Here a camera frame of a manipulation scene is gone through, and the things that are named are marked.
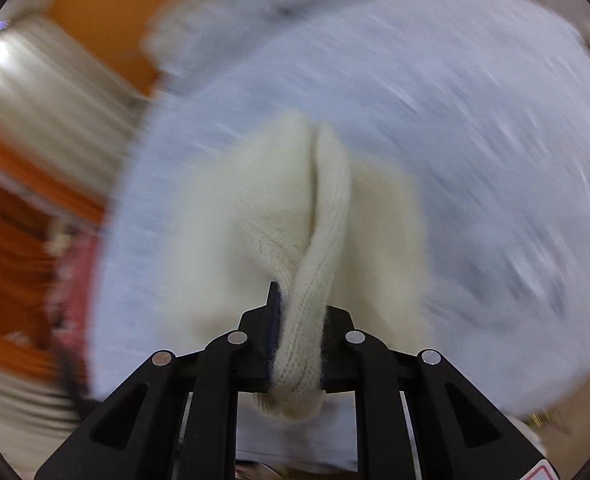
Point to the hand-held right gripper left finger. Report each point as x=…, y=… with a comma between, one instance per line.
x=273, y=327

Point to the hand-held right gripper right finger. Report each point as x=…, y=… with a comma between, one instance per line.
x=331, y=345

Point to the cream knit cardigan red buttons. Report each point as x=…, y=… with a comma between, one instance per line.
x=375, y=240

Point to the blue butterfly print bed sheet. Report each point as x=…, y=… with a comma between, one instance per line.
x=475, y=160

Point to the cream pleated curtain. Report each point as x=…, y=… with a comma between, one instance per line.
x=15, y=410
x=50, y=95

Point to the grey-blue duvet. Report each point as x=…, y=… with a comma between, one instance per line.
x=225, y=25

